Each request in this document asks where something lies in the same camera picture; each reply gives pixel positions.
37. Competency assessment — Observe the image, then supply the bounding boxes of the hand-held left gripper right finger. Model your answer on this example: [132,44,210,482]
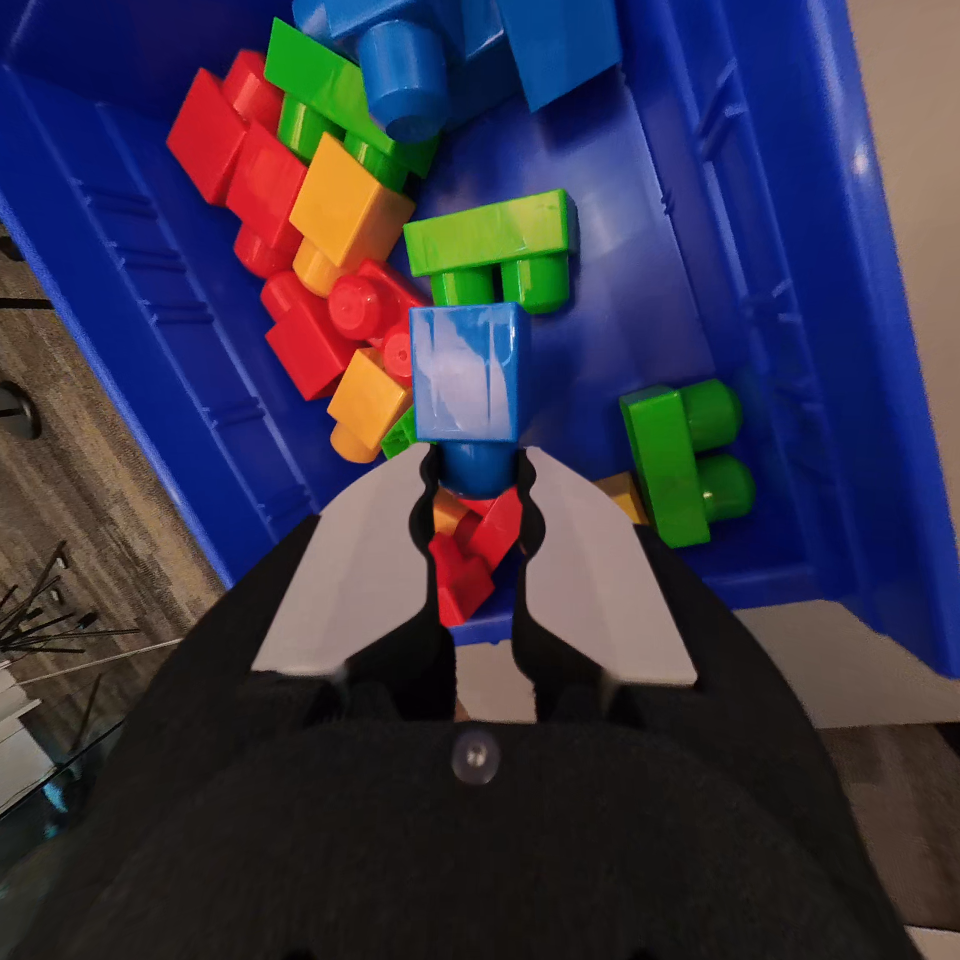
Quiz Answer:
[512,444,700,714]

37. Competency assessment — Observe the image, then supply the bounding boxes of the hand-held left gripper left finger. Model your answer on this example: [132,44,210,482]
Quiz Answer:
[249,444,457,710]

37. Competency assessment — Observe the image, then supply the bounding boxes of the blue single-stud building block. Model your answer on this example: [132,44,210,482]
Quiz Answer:
[408,302,534,501]

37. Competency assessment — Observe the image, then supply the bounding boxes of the blue plastic bin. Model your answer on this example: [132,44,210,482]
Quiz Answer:
[0,0,960,680]

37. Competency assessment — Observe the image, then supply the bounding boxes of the pile of coloured building blocks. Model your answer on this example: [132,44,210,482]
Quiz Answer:
[165,0,757,627]

